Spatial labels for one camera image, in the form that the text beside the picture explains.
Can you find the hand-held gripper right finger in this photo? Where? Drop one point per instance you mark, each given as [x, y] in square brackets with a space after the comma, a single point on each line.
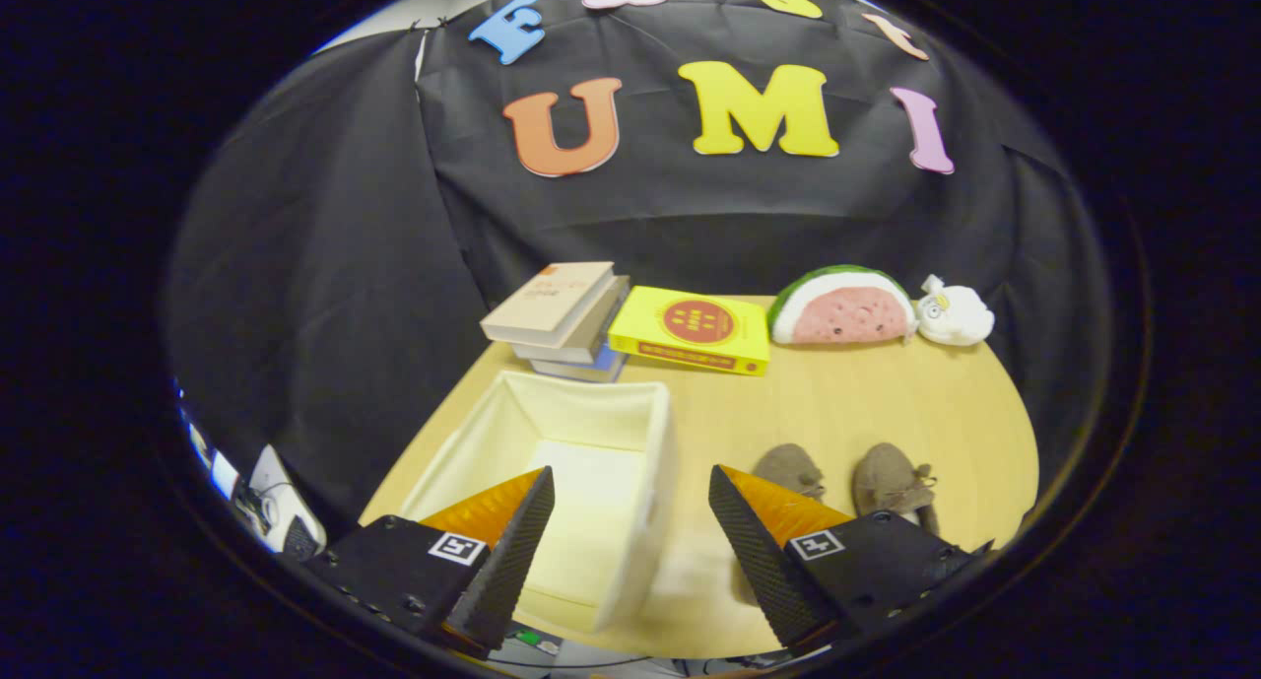
[754, 551]

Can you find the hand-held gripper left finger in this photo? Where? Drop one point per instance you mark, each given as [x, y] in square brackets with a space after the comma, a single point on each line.
[517, 551]

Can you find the brown moccasin shoe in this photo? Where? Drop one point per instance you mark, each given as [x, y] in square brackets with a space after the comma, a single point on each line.
[788, 462]
[887, 477]

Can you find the cream fabric storage box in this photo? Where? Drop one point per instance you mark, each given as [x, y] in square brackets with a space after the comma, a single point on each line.
[591, 403]

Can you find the blue book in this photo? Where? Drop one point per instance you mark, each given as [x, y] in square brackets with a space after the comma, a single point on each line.
[581, 372]

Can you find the grey book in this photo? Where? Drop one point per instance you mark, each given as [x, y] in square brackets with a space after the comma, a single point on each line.
[594, 336]

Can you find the yellow book with red circle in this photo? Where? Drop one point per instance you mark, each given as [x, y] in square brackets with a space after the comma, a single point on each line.
[640, 331]

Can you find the watermelon slice plush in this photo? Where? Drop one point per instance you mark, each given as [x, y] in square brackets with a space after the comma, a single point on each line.
[842, 316]

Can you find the beige book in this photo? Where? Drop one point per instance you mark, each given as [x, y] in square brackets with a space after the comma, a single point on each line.
[552, 300]

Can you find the white plush toy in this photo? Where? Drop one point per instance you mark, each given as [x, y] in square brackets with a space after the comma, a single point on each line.
[956, 316]

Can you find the black backdrop cloth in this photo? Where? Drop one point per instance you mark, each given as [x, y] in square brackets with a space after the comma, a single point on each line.
[345, 265]

